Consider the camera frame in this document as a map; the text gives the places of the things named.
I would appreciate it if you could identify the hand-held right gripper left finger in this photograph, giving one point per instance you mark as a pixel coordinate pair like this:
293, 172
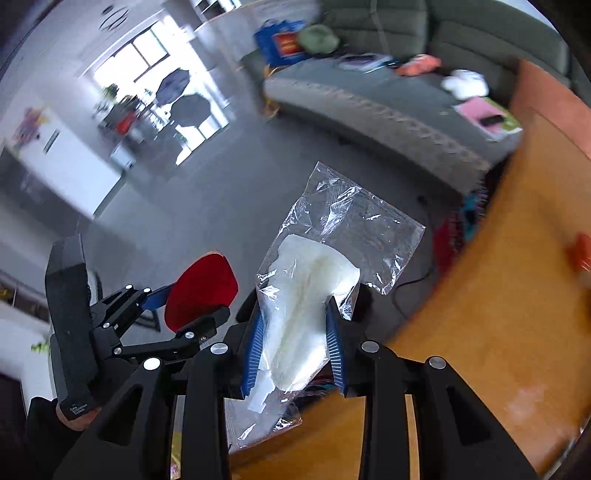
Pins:
254, 350

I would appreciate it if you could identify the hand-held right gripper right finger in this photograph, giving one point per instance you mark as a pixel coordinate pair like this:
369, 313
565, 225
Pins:
334, 350

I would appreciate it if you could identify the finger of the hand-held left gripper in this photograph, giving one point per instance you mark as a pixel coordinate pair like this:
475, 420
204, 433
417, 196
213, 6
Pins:
157, 297
194, 330

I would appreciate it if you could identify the red table tennis paddle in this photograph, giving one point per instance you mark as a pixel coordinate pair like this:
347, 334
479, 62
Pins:
201, 290

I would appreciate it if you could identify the clear plastic bag with tissue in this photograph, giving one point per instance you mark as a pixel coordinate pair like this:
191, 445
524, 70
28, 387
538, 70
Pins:
304, 286

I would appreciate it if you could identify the person's left forearm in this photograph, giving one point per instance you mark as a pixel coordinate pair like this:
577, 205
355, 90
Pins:
46, 443

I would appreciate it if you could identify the person's left hand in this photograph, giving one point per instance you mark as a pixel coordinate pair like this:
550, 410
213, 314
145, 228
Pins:
76, 417

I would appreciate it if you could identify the white cabinet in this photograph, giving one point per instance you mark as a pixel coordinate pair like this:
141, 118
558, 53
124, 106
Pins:
60, 161

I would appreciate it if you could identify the patterned fleece blanket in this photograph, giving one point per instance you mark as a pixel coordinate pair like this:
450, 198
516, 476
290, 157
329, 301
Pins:
461, 230

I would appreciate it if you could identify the plant stand table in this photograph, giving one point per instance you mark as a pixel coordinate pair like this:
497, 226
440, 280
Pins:
122, 115

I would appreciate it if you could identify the open grey umbrella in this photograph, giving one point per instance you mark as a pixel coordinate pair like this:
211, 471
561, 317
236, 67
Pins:
191, 110

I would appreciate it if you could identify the open dark blue umbrella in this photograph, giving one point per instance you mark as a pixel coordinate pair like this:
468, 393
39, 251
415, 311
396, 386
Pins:
173, 85

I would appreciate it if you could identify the grey quilted sofa cover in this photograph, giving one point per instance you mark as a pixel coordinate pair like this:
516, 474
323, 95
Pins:
369, 106

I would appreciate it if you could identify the small orange item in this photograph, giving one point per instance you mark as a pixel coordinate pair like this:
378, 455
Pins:
581, 251

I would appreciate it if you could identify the black phone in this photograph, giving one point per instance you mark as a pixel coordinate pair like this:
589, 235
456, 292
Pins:
491, 120

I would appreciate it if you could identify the pink book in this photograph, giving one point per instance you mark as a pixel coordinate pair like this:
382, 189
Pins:
475, 108

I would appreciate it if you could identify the blue shopping bag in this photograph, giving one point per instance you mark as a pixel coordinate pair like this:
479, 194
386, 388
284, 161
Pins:
277, 41

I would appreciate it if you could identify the clear plastic package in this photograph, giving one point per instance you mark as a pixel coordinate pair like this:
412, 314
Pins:
364, 62

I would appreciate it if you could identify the white crumpled cloth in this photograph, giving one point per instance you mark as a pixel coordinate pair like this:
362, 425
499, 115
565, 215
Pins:
464, 83

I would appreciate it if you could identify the pink plush toy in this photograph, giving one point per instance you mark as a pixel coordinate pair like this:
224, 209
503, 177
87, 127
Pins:
418, 64

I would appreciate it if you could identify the green hat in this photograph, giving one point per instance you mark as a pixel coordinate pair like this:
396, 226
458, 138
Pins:
318, 39

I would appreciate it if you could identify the dark green leather sofa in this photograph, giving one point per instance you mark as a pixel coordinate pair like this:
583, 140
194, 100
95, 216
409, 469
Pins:
397, 27

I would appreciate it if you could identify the orange cushion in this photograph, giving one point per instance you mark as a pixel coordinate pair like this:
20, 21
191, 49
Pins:
540, 87

